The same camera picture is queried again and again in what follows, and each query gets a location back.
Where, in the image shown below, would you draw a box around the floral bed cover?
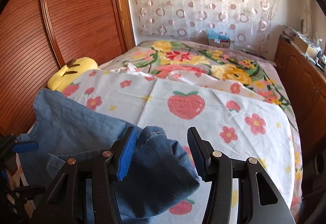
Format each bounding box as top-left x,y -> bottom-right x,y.
101,41 -> 303,214

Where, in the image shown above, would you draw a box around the cardboard box on cabinet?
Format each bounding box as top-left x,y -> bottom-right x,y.
294,35 -> 318,59

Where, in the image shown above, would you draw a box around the wooden side cabinet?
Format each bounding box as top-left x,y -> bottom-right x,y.
274,37 -> 325,161

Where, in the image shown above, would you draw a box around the blue denim jeans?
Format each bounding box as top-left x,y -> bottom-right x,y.
19,89 -> 199,223

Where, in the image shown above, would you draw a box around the cardboard box with blue cloth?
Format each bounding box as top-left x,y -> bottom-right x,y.
207,29 -> 230,49

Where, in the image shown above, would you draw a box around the white strawberry print blanket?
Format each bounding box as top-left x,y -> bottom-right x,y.
15,63 -> 296,224

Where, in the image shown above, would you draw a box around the yellow Pikachu plush toy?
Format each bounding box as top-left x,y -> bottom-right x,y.
47,57 -> 98,92

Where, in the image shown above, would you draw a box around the wooden slatted wardrobe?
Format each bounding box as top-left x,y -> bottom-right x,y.
1,0 -> 135,136

